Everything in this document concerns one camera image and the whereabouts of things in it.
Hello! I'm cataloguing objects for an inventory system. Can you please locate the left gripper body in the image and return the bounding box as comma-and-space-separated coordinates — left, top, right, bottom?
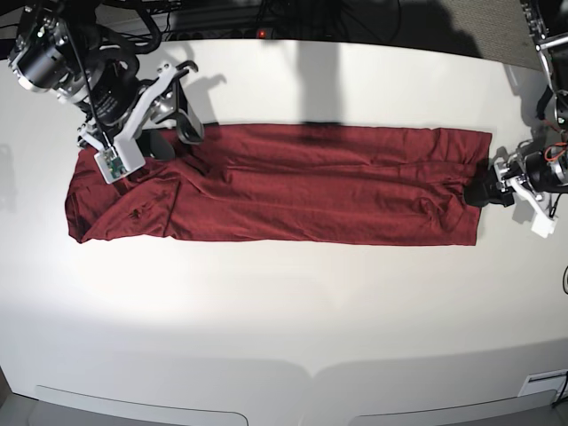
493, 150, 557, 225

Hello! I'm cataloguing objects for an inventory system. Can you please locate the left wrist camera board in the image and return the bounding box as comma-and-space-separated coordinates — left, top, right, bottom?
531, 210, 556, 239

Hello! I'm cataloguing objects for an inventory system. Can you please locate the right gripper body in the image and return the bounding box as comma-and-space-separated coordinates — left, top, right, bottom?
78, 60, 199, 158

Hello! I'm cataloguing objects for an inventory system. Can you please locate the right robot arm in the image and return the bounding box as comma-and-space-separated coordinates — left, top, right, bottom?
8, 1, 205, 184

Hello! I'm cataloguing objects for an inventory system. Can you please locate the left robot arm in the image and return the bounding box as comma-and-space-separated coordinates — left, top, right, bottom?
464, 1, 567, 238

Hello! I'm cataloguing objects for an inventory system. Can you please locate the black power strip red switch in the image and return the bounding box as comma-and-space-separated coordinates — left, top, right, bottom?
165, 27, 274, 41

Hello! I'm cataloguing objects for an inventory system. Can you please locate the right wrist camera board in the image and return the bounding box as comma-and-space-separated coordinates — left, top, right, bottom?
94, 149, 146, 184

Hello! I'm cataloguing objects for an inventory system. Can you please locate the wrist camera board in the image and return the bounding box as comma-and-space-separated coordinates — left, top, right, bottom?
531, 210, 556, 239
94, 149, 146, 184

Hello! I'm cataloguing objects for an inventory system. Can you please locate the dark red long-sleeve shirt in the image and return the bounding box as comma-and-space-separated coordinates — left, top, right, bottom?
65, 123, 492, 246

